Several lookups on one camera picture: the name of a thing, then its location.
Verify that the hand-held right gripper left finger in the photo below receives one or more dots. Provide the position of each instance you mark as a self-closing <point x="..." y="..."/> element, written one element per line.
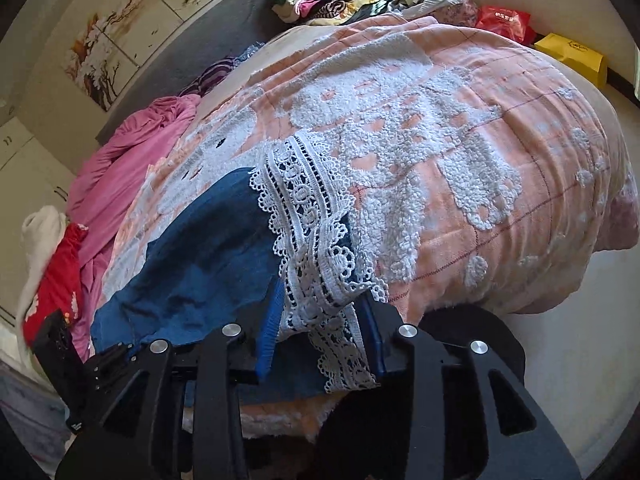
<point x="267" y="345"/>

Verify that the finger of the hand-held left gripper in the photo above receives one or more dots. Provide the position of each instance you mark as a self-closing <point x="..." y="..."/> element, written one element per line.
<point x="112" y="367"/>

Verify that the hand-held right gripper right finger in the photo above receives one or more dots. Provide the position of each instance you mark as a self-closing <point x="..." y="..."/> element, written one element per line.
<point x="374" y="345"/>

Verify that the blue denim garment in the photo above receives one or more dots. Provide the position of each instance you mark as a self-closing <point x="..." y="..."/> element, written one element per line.
<point x="200" y="260"/>

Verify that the pale patterned cloth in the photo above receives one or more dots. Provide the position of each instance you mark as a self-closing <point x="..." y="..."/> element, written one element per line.
<point x="25" y="410"/>

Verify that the red patterned cloth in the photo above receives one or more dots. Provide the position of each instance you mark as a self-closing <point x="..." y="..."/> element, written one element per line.
<point x="55" y="280"/>

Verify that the white fluffy cloth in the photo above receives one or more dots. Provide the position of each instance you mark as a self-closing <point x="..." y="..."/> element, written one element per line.
<point x="37" y="240"/>

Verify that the white wardrobe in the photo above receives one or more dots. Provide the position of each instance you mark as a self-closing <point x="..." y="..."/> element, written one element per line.
<point x="25" y="160"/>

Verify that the pink bed sheet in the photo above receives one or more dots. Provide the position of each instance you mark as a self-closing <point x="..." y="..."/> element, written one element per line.
<point x="125" y="170"/>

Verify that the orange printed blanket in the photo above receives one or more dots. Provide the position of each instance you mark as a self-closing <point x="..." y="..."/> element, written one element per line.
<point x="450" y="160"/>

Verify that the purple striped cloth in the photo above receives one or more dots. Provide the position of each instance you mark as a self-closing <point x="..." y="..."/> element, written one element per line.
<point x="210" y="77"/>

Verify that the light blue crochet cloth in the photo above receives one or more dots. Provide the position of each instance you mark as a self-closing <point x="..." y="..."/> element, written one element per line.
<point x="250" y="51"/>

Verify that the purple floral cloth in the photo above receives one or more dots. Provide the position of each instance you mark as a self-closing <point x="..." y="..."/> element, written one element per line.
<point x="462" y="10"/>

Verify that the white ribbed garment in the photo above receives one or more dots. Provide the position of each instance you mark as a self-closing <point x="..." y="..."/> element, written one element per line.
<point x="435" y="2"/>

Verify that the red plastic bag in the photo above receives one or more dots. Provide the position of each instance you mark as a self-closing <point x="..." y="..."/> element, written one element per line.
<point x="505" y="22"/>

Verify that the yellow box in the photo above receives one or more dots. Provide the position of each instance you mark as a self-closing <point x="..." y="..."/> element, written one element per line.
<point x="572" y="55"/>

